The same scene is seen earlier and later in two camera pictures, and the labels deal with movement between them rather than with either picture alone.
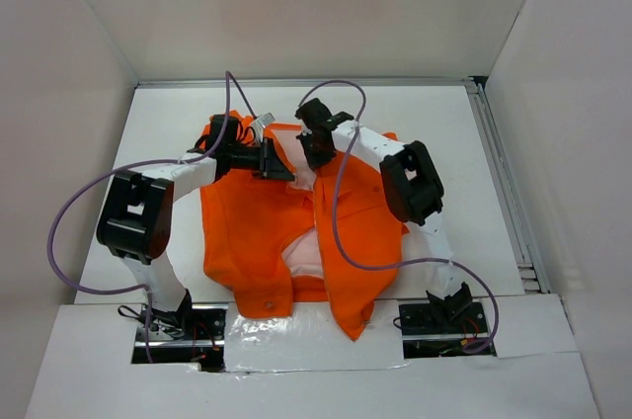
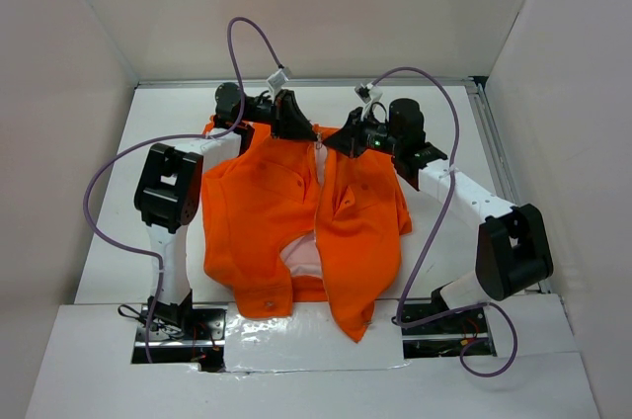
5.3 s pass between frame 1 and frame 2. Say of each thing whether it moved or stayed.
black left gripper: moved
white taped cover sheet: stayed
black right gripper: moved
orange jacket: stayed
